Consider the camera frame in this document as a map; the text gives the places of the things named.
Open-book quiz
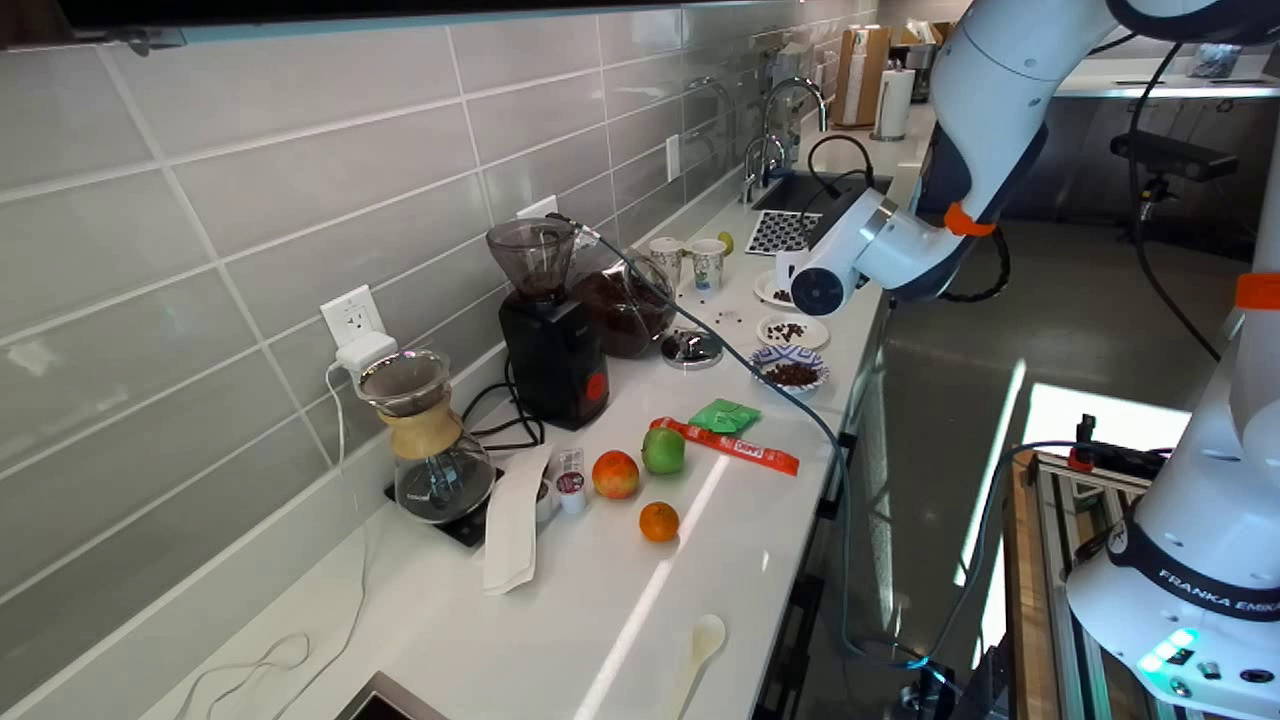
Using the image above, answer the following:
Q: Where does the large white plate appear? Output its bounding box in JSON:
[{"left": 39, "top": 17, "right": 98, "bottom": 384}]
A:
[{"left": 749, "top": 270, "right": 803, "bottom": 315}]

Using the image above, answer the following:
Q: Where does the small white plate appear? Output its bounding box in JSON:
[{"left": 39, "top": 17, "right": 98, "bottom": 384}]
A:
[{"left": 753, "top": 314, "right": 834, "bottom": 356}]

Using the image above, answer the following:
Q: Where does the glass jar of coffee beans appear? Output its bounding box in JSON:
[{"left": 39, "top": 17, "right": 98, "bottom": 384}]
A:
[{"left": 572, "top": 243, "right": 679, "bottom": 361}]

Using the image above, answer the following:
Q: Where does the green apple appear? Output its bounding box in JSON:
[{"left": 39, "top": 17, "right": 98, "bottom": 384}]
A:
[{"left": 639, "top": 422, "right": 691, "bottom": 480}]

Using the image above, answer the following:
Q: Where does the patterned paper cup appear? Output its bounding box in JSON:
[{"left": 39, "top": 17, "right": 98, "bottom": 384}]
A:
[
  {"left": 683, "top": 238, "right": 736, "bottom": 296},
  {"left": 643, "top": 233, "right": 697, "bottom": 296}
]

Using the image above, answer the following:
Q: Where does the red-orange round fruit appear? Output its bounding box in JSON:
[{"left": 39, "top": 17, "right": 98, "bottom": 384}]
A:
[{"left": 586, "top": 447, "right": 643, "bottom": 506}]

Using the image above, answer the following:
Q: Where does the long orange-red packet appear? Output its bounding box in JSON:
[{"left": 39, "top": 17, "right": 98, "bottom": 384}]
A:
[{"left": 646, "top": 414, "right": 803, "bottom": 480}]

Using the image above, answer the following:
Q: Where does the small white red-labelled container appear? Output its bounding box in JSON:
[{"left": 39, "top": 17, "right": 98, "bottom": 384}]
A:
[{"left": 546, "top": 452, "right": 592, "bottom": 519}]

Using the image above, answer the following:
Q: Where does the blue patterned bowl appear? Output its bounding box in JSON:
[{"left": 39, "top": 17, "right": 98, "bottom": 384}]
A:
[{"left": 749, "top": 346, "right": 831, "bottom": 400}]

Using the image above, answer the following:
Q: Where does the small orange fruit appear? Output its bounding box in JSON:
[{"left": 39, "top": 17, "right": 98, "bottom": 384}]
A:
[{"left": 634, "top": 496, "right": 683, "bottom": 550}]

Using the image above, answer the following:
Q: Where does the black dotted drying mat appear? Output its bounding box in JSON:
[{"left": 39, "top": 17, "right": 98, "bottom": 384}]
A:
[{"left": 741, "top": 203, "right": 839, "bottom": 261}]

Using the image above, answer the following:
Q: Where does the dark kitchen sink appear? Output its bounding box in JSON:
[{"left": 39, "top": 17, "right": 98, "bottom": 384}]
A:
[{"left": 753, "top": 167, "right": 873, "bottom": 218}]

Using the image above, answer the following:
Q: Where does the black coffee scale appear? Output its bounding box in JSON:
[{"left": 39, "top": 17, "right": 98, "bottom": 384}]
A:
[{"left": 382, "top": 463, "right": 511, "bottom": 552}]

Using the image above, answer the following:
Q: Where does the chrome kitchen faucet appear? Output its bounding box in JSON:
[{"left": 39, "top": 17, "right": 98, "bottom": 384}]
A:
[{"left": 745, "top": 72, "right": 834, "bottom": 203}]

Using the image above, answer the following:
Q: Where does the white plug adapter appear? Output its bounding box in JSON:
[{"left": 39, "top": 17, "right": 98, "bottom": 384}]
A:
[{"left": 328, "top": 332, "right": 400, "bottom": 387}]

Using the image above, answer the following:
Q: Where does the white plastic spoon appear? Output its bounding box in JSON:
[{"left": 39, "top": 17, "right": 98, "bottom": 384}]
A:
[{"left": 667, "top": 614, "right": 733, "bottom": 720}]

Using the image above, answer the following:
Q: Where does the white bottle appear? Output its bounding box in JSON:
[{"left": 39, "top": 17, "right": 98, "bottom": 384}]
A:
[{"left": 873, "top": 50, "right": 919, "bottom": 145}]

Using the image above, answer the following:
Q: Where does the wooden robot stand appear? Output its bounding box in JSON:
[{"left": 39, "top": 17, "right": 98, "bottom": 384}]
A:
[{"left": 1002, "top": 445, "right": 1163, "bottom": 720}]

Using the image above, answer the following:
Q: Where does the dark upper cabinet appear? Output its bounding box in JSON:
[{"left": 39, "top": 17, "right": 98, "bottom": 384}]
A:
[{"left": 0, "top": 0, "right": 773, "bottom": 54}]

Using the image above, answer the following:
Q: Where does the thin black power cable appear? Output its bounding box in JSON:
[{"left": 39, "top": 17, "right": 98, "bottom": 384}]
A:
[{"left": 582, "top": 225, "right": 848, "bottom": 452}]

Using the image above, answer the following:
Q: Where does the black grinder cord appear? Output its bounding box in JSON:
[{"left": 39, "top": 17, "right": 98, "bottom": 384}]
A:
[{"left": 457, "top": 375, "right": 546, "bottom": 452}]

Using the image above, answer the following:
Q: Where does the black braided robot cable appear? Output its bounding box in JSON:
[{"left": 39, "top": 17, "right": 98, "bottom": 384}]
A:
[{"left": 800, "top": 129, "right": 1016, "bottom": 310}]

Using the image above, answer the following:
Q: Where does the white power cable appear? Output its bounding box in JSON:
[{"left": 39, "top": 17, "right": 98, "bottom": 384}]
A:
[{"left": 170, "top": 361, "right": 393, "bottom": 720}]

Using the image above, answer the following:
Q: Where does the orange arm strap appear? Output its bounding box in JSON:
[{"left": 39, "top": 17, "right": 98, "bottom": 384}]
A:
[
  {"left": 940, "top": 199, "right": 1000, "bottom": 243},
  {"left": 1232, "top": 270, "right": 1280, "bottom": 315}
]

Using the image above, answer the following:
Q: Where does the black camera on stand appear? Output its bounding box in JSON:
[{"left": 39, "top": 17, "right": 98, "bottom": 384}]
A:
[{"left": 1109, "top": 129, "right": 1237, "bottom": 225}]

